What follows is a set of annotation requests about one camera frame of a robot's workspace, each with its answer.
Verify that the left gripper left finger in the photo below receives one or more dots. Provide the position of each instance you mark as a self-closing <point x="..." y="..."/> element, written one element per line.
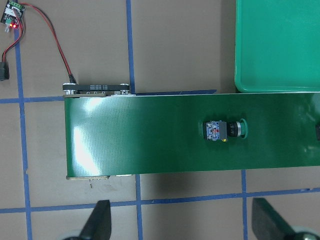
<point x="99" y="224"/>

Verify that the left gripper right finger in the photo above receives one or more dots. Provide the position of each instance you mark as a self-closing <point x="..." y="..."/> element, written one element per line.
<point x="267" y="223"/>

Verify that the small green circuit board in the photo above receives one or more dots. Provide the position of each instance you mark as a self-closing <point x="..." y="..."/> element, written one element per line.
<point x="12" y="15"/>

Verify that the green conveyor belt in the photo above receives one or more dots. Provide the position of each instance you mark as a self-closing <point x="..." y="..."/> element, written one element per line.
<point x="128" y="135"/>

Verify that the green push button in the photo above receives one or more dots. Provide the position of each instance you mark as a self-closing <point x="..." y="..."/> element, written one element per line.
<point x="222" y="130"/>

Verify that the green plastic tray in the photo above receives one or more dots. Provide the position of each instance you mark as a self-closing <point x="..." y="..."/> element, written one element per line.
<point x="277" y="46"/>

